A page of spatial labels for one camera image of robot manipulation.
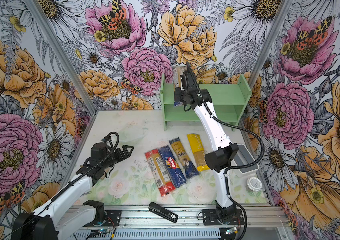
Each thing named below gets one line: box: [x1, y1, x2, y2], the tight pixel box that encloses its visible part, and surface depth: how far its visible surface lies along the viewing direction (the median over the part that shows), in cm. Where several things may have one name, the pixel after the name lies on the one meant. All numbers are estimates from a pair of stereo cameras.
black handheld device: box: [148, 202, 179, 224], surface depth 74 cm
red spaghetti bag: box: [145, 149, 177, 197], surface depth 88 cm
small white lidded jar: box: [245, 176, 262, 192], surface depth 80 cm
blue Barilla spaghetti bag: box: [158, 145, 187, 188], surface depth 89 cm
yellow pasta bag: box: [186, 133, 210, 172], surface depth 98 cm
